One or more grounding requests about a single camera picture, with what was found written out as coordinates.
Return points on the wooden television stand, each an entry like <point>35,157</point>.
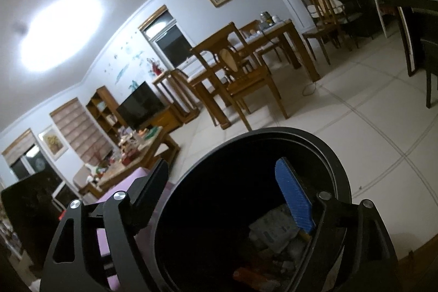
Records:
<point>167,121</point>

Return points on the sunflower wall picture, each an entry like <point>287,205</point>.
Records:
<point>53,142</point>

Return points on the bright ceiling light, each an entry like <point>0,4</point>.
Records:
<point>61,33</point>

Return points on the wooden plant stand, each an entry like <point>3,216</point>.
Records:
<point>178,90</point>

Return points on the black trash bin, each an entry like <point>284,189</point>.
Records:
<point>212,203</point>

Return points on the white chair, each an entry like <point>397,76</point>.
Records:
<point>379,11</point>

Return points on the red potted plant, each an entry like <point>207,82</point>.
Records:
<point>155,68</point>

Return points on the wooden armchair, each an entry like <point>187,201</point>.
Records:
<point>80,177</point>

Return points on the wooden dining chair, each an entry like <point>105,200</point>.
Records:
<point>246,83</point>
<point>255,33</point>
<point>323,15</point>

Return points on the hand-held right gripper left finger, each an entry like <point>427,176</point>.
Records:
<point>150,191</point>

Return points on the balcony window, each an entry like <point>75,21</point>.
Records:
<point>24,158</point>

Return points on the pink roller blind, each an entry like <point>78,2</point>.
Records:
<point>80,129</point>

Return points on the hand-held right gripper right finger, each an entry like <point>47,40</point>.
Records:
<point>296,199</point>

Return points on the white framed window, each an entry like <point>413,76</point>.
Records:
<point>167,39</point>

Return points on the wooden dining table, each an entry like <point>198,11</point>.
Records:
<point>297,45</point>

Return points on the wooden coffee table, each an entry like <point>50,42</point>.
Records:
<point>154,150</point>

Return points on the black television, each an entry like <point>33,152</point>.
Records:
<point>140,105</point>

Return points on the white crumpled packaging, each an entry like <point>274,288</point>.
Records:
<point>273,227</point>

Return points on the wooden bookshelf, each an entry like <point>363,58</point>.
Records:
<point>99,110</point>

